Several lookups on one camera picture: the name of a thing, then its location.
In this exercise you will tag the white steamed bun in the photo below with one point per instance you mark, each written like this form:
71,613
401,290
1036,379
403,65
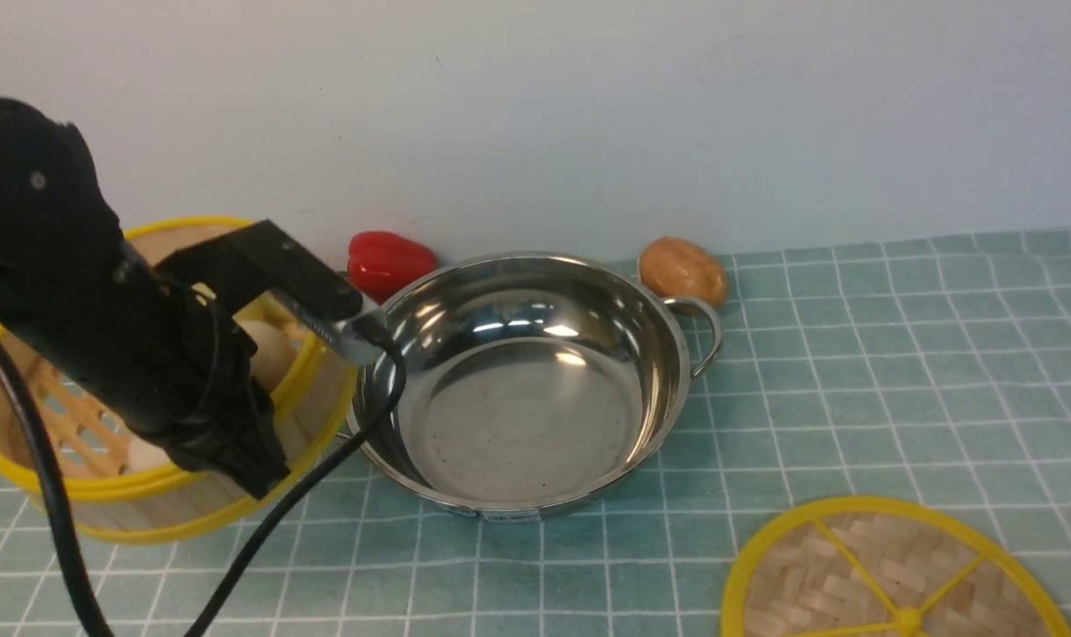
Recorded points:
275,353
142,456

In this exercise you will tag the yellow woven bamboo steamer lid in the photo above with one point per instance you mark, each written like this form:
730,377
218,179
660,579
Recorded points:
872,566

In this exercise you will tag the stainless steel pot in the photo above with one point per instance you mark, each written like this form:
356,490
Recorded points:
535,382

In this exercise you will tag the yellow rimmed bamboo steamer basket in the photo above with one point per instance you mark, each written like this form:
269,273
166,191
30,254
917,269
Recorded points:
166,504

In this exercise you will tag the white front steamed bun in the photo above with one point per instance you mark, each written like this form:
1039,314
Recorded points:
142,456

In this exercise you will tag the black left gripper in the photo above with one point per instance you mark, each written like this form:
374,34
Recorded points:
169,364

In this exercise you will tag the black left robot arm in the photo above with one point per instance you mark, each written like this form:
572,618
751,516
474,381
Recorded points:
51,209

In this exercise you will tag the red bell pepper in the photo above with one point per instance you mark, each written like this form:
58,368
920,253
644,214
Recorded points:
381,264

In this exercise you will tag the brown potato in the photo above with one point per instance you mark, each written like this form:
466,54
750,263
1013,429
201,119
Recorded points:
672,266

